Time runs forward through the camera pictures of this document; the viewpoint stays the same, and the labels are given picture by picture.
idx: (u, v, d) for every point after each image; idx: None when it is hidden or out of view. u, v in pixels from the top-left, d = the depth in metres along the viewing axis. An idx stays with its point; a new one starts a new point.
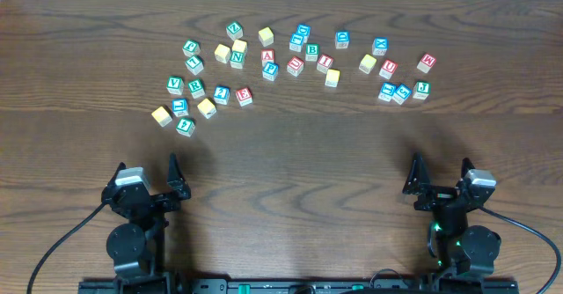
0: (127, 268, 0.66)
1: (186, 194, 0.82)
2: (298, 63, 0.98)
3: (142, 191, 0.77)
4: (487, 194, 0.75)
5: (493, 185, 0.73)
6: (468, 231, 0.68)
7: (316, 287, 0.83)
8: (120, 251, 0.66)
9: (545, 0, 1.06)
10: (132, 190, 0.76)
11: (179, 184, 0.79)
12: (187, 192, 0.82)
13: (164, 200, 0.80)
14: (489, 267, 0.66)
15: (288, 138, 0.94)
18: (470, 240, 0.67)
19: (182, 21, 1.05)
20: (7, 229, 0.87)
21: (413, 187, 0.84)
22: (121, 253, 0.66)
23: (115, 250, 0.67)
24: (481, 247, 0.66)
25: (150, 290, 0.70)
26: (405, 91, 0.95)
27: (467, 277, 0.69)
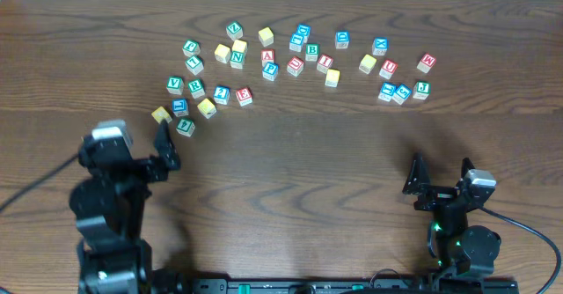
0: (92, 223, 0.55)
1: (175, 164, 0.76)
2: (298, 63, 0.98)
3: (120, 148, 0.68)
4: (487, 194, 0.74)
5: (493, 185, 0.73)
6: (468, 231, 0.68)
7: (316, 287, 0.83)
8: (84, 204, 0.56)
9: (545, 0, 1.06)
10: (110, 145, 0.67)
11: (169, 151, 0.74)
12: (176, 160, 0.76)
13: (147, 163, 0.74)
14: (489, 267, 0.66)
15: (288, 138, 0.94)
18: (470, 241, 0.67)
19: (182, 21, 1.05)
20: (7, 229, 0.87)
21: (413, 187, 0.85)
22: (85, 207, 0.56)
23: (79, 203, 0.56)
24: (482, 247, 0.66)
25: (120, 259, 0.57)
26: (405, 91, 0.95)
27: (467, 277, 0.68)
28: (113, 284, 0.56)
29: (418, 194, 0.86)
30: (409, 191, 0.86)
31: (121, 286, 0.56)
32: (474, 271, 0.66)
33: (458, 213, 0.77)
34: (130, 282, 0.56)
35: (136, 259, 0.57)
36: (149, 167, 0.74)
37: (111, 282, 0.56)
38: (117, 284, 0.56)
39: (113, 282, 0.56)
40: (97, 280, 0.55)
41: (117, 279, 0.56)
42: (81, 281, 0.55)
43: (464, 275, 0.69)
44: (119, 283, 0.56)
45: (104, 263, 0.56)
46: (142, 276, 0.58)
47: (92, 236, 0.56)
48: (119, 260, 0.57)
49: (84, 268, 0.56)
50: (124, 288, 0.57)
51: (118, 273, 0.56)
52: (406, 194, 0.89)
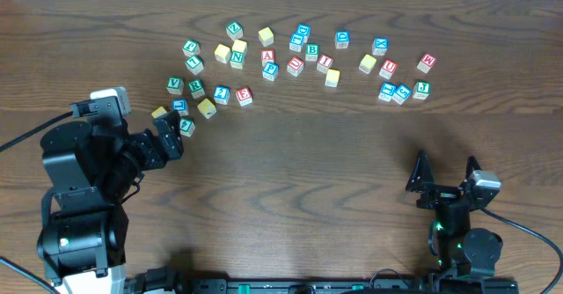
0: (65, 171, 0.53)
1: (175, 150, 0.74)
2: (298, 63, 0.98)
3: (113, 112, 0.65)
4: (492, 195, 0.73)
5: (497, 187, 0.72)
6: (470, 233, 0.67)
7: (316, 287, 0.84)
8: (55, 141, 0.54)
9: (545, 0, 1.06)
10: (104, 107, 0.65)
11: (168, 132, 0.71)
12: (175, 144, 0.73)
13: (142, 137, 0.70)
14: (488, 271, 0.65)
15: (288, 138, 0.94)
18: (471, 244, 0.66)
19: (182, 21, 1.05)
20: (6, 229, 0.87)
21: (415, 185, 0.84)
22: (57, 143, 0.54)
23: (51, 141, 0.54)
24: (483, 251, 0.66)
25: (86, 218, 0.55)
26: (405, 91, 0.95)
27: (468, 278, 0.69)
28: (76, 249, 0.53)
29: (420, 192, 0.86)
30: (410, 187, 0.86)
31: (87, 251, 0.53)
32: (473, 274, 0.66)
33: (461, 213, 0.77)
34: (98, 247, 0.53)
35: (106, 222, 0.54)
36: (144, 144, 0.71)
37: (75, 246, 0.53)
38: (82, 249, 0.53)
39: (77, 247, 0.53)
40: (57, 246, 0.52)
41: (81, 243, 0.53)
42: (41, 243, 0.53)
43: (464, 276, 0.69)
44: (83, 249, 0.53)
45: (69, 225, 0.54)
46: (112, 242, 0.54)
47: (64, 190, 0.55)
48: (84, 220, 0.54)
49: (46, 231, 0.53)
50: (91, 253, 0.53)
51: (84, 237, 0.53)
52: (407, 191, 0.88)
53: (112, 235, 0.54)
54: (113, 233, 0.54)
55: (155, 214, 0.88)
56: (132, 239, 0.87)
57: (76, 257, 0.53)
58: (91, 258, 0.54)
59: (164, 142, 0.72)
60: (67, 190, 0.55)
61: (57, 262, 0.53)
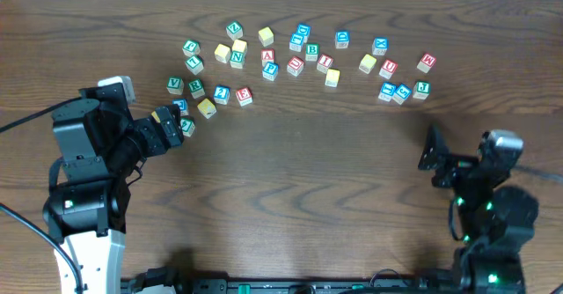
0: (73, 140, 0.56)
1: (176, 136, 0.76)
2: (298, 63, 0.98)
3: (119, 98, 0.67)
4: (515, 158, 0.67)
5: (518, 146, 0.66)
6: (500, 193, 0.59)
7: (316, 287, 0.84)
8: (66, 113, 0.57)
9: (546, 0, 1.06)
10: (110, 93, 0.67)
11: (170, 120, 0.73)
12: (176, 131, 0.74)
13: (144, 121, 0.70)
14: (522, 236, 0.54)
15: (288, 138, 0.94)
18: (503, 202, 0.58)
19: (182, 21, 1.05)
20: (7, 229, 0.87)
21: (431, 158, 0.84)
22: (68, 115, 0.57)
23: (62, 113, 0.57)
24: (516, 208, 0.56)
25: (91, 185, 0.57)
26: (405, 91, 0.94)
27: (500, 247, 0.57)
28: (80, 211, 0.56)
29: (435, 167, 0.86)
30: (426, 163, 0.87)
31: (91, 215, 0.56)
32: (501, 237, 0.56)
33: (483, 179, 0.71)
34: (98, 211, 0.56)
35: (109, 188, 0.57)
36: (147, 130, 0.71)
37: (79, 209, 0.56)
38: (84, 212, 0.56)
39: (81, 209, 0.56)
40: (63, 207, 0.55)
41: (84, 207, 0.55)
42: (48, 205, 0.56)
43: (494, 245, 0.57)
44: (86, 212, 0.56)
45: (74, 190, 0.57)
46: (113, 209, 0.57)
47: (71, 158, 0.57)
48: (90, 187, 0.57)
49: (53, 194, 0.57)
50: (93, 218, 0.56)
51: (88, 201, 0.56)
52: (421, 168, 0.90)
53: (113, 202, 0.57)
54: (114, 201, 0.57)
55: (155, 214, 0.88)
56: (133, 239, 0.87)
57: (80, 220, 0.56)
58: (92, 222, 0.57)
59: (165, 128, 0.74)
60: (74, 158, 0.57)
61: (62, 224, 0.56)
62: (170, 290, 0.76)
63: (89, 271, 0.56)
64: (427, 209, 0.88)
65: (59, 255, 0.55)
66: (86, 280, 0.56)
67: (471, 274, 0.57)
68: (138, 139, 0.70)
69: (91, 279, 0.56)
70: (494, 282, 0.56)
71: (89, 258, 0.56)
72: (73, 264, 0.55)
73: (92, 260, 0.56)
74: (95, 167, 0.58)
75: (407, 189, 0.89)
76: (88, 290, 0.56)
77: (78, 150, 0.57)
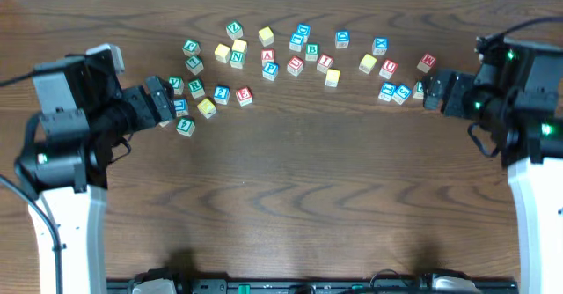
0: (52, 91, 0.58)
1: (166, 109, 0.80)
2: (298, 63, 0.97)
3: (106, 61, 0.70)
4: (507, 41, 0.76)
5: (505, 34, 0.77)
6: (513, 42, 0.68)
7: (316, 287, 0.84)
8: (47, 67, 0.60)
9: (546, 0, 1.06)
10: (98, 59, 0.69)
11: (160, 91, 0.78)
12: (167, 103, 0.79)
13: (135, 91, 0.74)
14: (554, 76, 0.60)
15: (288, 139, 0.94)
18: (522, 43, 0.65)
19: (181, 21, 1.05)
20: (6, 229, 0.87)
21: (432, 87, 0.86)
22: (48, 69, 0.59)
23: (43, 67, 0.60)
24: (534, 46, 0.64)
25: (70, 137, 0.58)
26: (405, 91, 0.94)
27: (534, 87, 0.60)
28: (55, 165, 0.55)
29: (440, 94, 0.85)
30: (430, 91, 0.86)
31: (67, 170, 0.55)
32: (536, 79, 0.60)
33: (490, 81, 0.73)
34: (76, 165, 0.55)
35: (87, 143, 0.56)
36: (136, 99, 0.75)
37: (53, 164, 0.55)
38: (60, 165, 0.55)
39: (55, 165, 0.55)
40: (35, 162, 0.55)
41: (59, 160, 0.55)
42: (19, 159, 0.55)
43: (531, 94, 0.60)
44: (62, 166, 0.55)
45: (47, 143, 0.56)
46: (92, 163, 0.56)
47: (51, 112, 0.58)
48: (68, 141, 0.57)
49: (25, 148, 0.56)
50: (69, 172, 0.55)
51: (63, 155, 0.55)
52: (428, 101, 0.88)
53: (91, 157, 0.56)
54: (93, 155, 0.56)
55: (154, 214, 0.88)
56: (133, 239, 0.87)
57: (55, 174, 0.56)
58: (69, 177, 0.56)
59: (156, 101, 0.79)
60: (54, 111, 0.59)
61: (35, 179, 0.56)
62: (167, 282, 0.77)
63: (66, 229, 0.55)
64: (427, 209, 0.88)
65: (34, 213, 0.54)
66: (64, 238, 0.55)
67: (519, 128, 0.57)
68: (127, 109, 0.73)
69: (69, 238, 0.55)
70: (549, 132, 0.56)
71: (67, 216, 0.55)
72: (50, 222, 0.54)
73: (69, 219, 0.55)
74: (74, 121, 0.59)
75: (407, 190, 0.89)
76: (67, 250, 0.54)
77: (59, 102, 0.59)
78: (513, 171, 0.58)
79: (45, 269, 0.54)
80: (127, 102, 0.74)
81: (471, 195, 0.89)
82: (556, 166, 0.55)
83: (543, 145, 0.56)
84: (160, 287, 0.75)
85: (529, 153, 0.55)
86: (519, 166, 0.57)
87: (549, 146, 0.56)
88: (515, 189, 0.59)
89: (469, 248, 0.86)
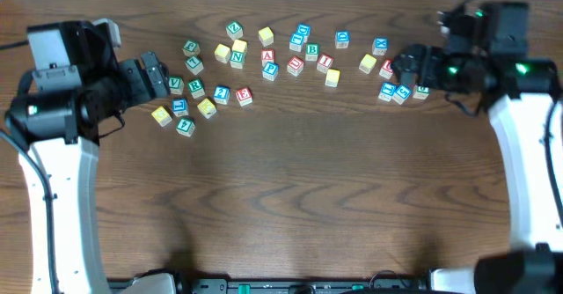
0: (47, 46, 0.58)
1: (162, 85, 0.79)
2: (298, 63, 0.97)
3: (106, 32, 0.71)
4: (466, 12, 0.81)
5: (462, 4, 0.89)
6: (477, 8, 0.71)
7: (316, 287, 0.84)
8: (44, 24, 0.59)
9: (546, 0, 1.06)
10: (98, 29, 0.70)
11: (155, 66, 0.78)
12: (162, 78, 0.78)
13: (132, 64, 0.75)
14: (523, 24, 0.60)
15: (288, 139, 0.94)
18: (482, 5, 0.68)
19: (181, 21, 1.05)
20: (6, 229, 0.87)
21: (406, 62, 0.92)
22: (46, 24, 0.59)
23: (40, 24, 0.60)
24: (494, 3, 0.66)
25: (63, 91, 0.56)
26: (405, 91, 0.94)
27: (506, 37, 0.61)
28: (45, 117, 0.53)
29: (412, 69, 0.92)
30: (402, 68, 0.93)
31: (57, 121, 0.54)
32: (507, 27, 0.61)
33: (460, 50, 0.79)
34: (67, 117, 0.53)
35: (78, 96, 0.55)
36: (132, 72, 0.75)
37: (43, 115, 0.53)
38: (50, 116, 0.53)
39: (45, 115, 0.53)
40: (25, 113, 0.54)
41: (49, 112, 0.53)
42: (9, 112, 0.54)
43: (506, 43, 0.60)
44: (53, 118, 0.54)
45: (37, 96, 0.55)
46: (84, 117, 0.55)
47: (45, 67, 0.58)
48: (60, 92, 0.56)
49: (16, 101, 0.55)
50: (61, 125, 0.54)
51: (54, 105, 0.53)
52: (402, 77, 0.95)
53: (83, 109, 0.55)
54: (84, 108, 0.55)
55: (154, 214, 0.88)
56: (132, 239, 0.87)
57: (46, 127, 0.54)
58: (60, 130, 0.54)
59: (150, 76, 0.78)
60: (48, 67, 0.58)
61: (25, 132, 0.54)
62: (168, 274, 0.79)
63: (57, 180, 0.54)
64: (427, 209, 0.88)
65: (26, 162, 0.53)
66: (55, 188, 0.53)
67: (495, 73, 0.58)
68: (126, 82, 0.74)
69: (61, 189, 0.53)
70: (523, 73, 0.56)
71: (58, 166, 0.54)
72: (40, 171, 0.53)
73: (62, 169, 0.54)
74: (67, 75, 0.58)
75: (407, 190, 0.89)
76: (58, 201, 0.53)
77: (54, 57, 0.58)
78: (495, 110, 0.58)
79: (37, 219, 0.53)
80: (123, 75, 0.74)
81: (471, 195, 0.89)
82: (534, 100, 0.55)
83: (519, 86, 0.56)
84: (157, 276, 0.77)
85: (506, 94, 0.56)
86: (500, 105, 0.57)
87: (523, 87, 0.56)
88: (500, 131, 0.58)
89: (469, 248, 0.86)
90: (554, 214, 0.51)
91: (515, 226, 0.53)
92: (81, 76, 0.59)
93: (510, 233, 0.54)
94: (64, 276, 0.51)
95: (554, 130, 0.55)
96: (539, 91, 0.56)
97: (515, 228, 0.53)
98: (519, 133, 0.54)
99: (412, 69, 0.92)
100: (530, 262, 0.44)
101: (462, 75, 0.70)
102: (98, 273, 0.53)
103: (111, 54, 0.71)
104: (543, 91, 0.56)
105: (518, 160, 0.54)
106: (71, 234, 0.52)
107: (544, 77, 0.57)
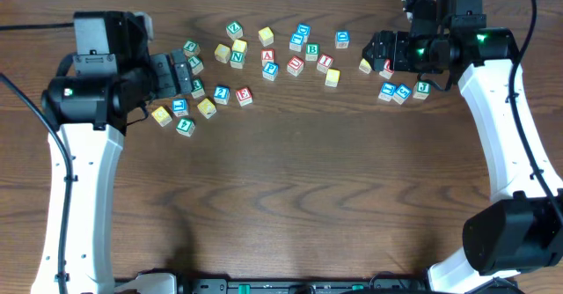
0: (90, 33, 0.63)
1: (187, 82, 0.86)
2: (298, 63, 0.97)
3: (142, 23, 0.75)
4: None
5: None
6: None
7: (316, 287, 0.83)
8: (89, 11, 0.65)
9: (545, 0, 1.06)
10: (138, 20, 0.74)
11: (184, 62, 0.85)
12: (188, 75, 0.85)
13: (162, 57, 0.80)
14: (477, 0, 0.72)
15: (288, 139, 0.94)
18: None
19: (181, 21, 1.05)
20: (6, 229, 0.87)
21: (377, 48, 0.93)
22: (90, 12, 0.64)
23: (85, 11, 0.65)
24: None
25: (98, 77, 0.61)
26: (405, 91, 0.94)
27: (463, 13, 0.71)
28: (78, 101, 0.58)
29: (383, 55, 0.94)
30: (373, 55, 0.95)
31: (90, 106, 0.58)
32: (465, 5, 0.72)
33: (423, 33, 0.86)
34: (99, 104, 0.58)
35: (112, 87, 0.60)
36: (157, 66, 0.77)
37: (77, 99, 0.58)
38: (85, 101, 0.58)
39: (80, 99, 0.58)
40: (62, 94, 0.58)
41: (84, 97, 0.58)
42: (47, 92, 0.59)
43: (464, 18, 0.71)
44: (86, 104, 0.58)
45: (76, 80, 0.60)
46: (115, 106, 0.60)
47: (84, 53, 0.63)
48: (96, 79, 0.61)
49: (54, 82, 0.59)
50: (92, 111, 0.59)
51: (90, 91, 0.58)
52: (376, 64, 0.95)
53: (115, 99, 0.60)
54: (116, 99, 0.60)
55: (154, 214, 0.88)
56: (133, 239, 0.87)
57: (78, 110, 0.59)
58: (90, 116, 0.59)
59: (179, 72, 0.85)
60: (88, 53, 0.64)
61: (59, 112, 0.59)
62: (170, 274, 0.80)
63: (81, 163, 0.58)
64: (427, 209, 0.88)
65: (54, 142, 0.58)
66: (77, 171, 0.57)
67: (459, 46, 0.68)
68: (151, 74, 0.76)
69: (83, 172, 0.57)
70: (484, 40, 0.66)
71: (83, 150, 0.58)
72: (66, 152, 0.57)
73: (85, 154, 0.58)
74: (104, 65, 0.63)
75: (407, 190, 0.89)
76: (78, 182, 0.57)
77: (94, 44, 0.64)
78: (463, 81, 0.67)
79: (55, 197, 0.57)
80: (155, 69, 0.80)
81: (471, 194, 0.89)
82: (495, 65, 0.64)
83: (483, 54, 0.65)
84: (160, 275, 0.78)
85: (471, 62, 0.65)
86: (466, 72, 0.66)
87: (486, 54, 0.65)
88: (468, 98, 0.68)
89: None
90: (528, 166, 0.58)
91: (494, 179, 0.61)
92: (118, 64, 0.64)
93: (491, 187, 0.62)
94: (72, 257, 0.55)
95: (517, 90, 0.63)
96: (500, 57, 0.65)
97: (495, 182, 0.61)
98: (486, 99, 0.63)
99: (383, 56, 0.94)
100: (512, 213, 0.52)
101: (430, 53, 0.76)
102: (102, 259, 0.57)
103: (146, 47, 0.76)
104: (502, 57, 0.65)
105: (489, 122, 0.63)
106: (84, 216, 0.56)
107: (501, 47, 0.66)
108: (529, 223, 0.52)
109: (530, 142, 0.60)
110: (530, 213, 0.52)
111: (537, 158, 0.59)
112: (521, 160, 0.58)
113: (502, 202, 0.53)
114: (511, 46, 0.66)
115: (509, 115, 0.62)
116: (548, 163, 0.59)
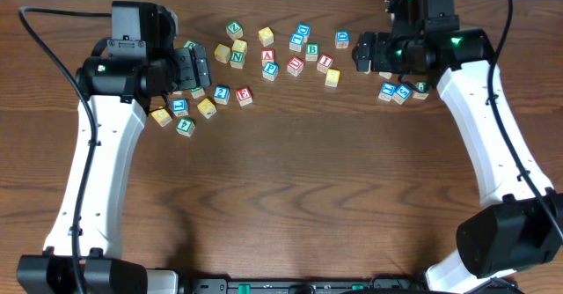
0: (126, 20, 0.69)
1: (207, 76, 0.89)
2: (298, 63, 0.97)
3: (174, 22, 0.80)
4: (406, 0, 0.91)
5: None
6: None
7: (315, 287, 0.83)
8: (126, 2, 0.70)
9: (545, 0, 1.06)
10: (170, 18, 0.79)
11: (203, 57, 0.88)
12: (208, 70, 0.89)
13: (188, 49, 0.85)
14: (449, 1, 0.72)
15: (288, 138, 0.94)
18: None
19: (181, 21, 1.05)
20: (5, 229, 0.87)
21: (361, 50, 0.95)
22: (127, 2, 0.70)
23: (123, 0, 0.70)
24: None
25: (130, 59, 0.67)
26: (405, 91, 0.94)
27: (436, 16, 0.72)
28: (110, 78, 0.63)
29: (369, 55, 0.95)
30: (358, 56, 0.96)
31: (119, 85, 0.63)
32: (438, 7, 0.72)
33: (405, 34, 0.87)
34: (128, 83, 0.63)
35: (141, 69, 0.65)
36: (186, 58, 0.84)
37: (108, 77, 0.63)
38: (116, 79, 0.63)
39: (111, 77, 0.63)
40: (96, 70, 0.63)
41: (115, 76, 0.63)
42: (83, 69, 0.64)
43: (436, 20, 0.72)
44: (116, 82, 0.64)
45: (108, 60, 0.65)
46: (142, 87, 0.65)
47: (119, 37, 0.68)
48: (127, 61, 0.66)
49: (89, 59, 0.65)
50: (120, 88, 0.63)
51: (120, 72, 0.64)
52: (360, 65, 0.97)
53: (142, 81, 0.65)
54: (144, 80, 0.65)
55: (154, 214, 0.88)
56: (132, 239, 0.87)
57: (109, 85, 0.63)
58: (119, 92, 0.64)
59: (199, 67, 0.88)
60: (120, 38, 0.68)
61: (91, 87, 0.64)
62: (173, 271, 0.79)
63: (106, 129, 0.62)
64: (427, 209, 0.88)
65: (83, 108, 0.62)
66: (102, 136, 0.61)
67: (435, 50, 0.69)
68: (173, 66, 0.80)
69: (105, 138, 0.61)
70: (456, 43, 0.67)
71: (108, 117, 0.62)
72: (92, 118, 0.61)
73: (111, 121, 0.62)
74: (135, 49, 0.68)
75: (407, 190, 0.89)
76: (100, 147, 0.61)
77: (128, 31, 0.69)
78: (442, 85, 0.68)
79: (79, 159, 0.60)
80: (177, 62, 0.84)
81: (471, 195, 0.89)
82: (472, 67, 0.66)
83: (458, 57, 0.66)
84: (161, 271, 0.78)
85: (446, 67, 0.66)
86: (445, 77, 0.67)
87: (462, 57, 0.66)
88: (449, 103, 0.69)
89: None
90: (514, 168, 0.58)
91: (482, 183, 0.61)
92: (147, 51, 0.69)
93: (480, 192, 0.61)
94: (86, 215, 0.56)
95: (496, 90, 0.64)
96: (476, 58, 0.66)
97: (484, 186, 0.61)
98: (467, 101, 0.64)
99: (368, 57, 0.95)
100: (503, 217, 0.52)
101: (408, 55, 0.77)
102: (113, 222, 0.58)
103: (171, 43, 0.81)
104: (479, 57, 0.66)
105: (471, 126, 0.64)
106: (103, 179, 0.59)
107: (476, 48, 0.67)
108: (520, 225, 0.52)
109: (515, 144, 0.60)
110: (518, 214, 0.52)
111: (522, 158, 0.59)
112: (506, 163, 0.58)
113: (492, 207, 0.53)
114: (486, 46, 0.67)
115: (491, 118, 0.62)
116: (533, 162, 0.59)
